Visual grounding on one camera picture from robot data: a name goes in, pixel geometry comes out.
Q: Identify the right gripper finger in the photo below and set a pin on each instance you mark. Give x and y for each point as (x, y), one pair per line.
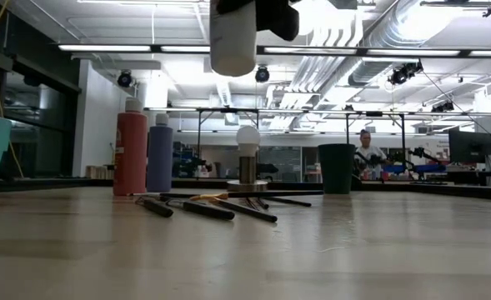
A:
(236, 5)
(280, 21)

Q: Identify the large blue-violet paint bottle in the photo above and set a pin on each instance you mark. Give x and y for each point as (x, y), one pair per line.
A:
(160, 158)

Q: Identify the large red paint bottle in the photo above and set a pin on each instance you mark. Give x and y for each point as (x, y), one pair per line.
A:
(130, 158)

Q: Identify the brown wooden stack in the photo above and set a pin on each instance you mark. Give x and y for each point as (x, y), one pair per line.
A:
(99, 172)

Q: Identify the black background robot arm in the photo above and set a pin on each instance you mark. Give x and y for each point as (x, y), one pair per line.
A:
(422, 154)

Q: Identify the person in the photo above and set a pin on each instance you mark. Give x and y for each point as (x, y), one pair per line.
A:
(370, 156)

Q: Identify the black ceiling spotlight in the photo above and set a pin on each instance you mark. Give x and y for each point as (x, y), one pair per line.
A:
(124, 78)
(400, 76)
(262, 74)

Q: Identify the dark green cup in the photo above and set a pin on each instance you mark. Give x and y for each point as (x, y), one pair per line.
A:
(337, 171)

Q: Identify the black computer monitor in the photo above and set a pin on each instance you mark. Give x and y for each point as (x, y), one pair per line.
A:
(470, 146)

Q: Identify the black gold-ferrule flat paintbrush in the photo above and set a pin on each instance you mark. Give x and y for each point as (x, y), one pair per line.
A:
(270, 193)

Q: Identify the brass table lamp with bulb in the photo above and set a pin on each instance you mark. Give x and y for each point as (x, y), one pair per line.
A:
(248, 137)

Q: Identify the long overhead light bar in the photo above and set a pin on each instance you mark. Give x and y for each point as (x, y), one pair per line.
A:
(103, 48)

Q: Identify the black long gold-ferrule paintbrush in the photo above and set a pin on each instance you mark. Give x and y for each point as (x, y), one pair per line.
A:
(249, 211)

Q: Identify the large white paint bottle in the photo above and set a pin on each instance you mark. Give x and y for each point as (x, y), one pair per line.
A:
(232, 46)

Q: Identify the thick black silver-ferrule paintbrush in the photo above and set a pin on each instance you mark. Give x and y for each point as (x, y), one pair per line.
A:
(211, 212)
(159, 209)

